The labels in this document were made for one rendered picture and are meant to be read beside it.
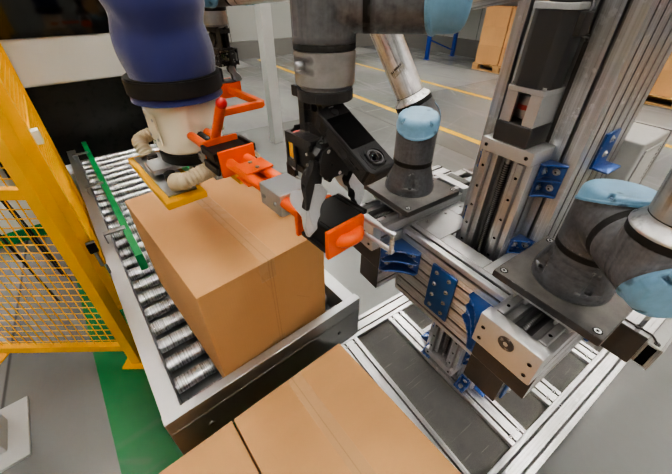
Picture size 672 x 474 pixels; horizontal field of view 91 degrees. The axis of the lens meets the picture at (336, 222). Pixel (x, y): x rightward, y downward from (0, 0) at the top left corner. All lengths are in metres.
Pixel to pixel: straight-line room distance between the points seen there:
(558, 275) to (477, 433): 0.88
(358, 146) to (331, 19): 0.14
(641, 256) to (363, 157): 0.43
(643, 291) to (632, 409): 1.57
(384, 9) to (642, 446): 1.97
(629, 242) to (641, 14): 0.43
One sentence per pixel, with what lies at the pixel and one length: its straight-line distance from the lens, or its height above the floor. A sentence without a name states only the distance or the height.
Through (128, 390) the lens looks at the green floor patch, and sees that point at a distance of 2.00.
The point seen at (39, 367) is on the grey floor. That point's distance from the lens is 2.34.
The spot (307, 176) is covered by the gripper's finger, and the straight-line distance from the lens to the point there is 0.44.
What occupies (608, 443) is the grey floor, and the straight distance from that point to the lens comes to 2.01.
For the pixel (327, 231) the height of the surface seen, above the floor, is 1.27.
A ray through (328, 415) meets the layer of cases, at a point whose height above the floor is 0.54.
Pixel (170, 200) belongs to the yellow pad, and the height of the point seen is 1.14.
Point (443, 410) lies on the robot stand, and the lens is 1.54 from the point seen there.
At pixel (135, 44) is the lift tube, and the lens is 0.89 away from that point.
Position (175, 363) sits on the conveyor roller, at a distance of 1.30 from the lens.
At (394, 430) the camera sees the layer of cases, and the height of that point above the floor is 0.54.
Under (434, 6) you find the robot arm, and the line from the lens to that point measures 0.40.
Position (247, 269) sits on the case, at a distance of 0.90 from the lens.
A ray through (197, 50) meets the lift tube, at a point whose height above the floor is 1.44.
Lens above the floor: 1.55
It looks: 36 degrees down
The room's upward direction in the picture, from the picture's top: straight up
